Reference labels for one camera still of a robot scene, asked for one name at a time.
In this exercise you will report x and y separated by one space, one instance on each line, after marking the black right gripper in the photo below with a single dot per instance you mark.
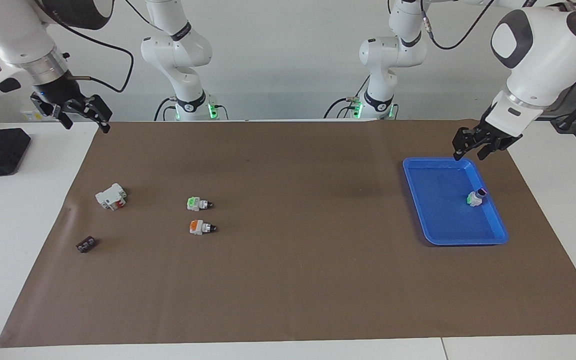
58 92

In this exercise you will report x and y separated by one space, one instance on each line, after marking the white wall box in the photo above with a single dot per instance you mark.
27 117

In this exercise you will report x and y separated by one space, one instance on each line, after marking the white circuit breaker red lever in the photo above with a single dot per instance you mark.
110 196

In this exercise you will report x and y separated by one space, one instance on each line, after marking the blue plastic tray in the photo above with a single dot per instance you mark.
443 220

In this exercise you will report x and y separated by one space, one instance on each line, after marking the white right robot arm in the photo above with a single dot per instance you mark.
178 50

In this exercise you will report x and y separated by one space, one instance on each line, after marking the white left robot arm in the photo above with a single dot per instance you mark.
543 65

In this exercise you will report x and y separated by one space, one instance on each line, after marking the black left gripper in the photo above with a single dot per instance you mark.
500 135

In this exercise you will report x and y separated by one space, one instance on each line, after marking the switch with green block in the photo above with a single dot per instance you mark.
195 203

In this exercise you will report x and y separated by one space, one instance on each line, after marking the brown table mat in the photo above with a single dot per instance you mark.
293 280

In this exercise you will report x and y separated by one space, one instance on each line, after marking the switch with orange block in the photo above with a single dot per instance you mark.
198 227

